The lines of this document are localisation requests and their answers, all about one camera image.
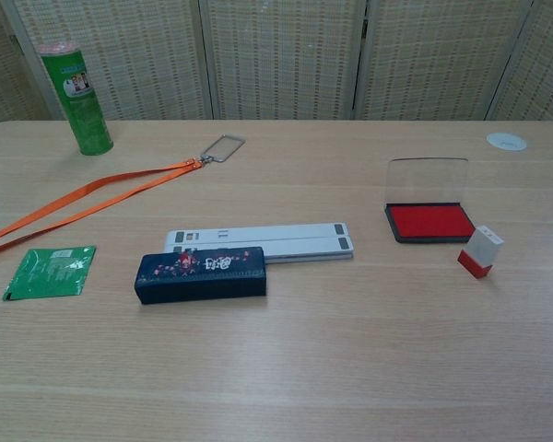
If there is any white and red stamp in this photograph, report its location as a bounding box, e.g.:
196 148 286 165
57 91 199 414
456 224 505 281

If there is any red ink pad clear lid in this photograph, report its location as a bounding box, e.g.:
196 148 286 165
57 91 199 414
382 157 478 244

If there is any white folding laptop stand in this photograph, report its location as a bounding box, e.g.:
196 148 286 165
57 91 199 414
164 222 355 264

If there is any clear badge holder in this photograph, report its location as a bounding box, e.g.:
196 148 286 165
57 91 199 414
197 133 248 166

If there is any dark blue pencil case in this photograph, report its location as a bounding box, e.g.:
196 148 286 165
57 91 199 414
133 245 268 306

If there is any green cylindrical snack can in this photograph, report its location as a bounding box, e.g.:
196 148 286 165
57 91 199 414
37 39 115 157

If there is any green foil packet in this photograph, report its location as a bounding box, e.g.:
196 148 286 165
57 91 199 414
1 245 98 303

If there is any orange lanyard strap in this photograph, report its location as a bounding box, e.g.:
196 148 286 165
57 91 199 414
0 157 202 260

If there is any white round cable grommet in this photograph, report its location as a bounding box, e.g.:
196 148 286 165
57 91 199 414
485 131 528 151

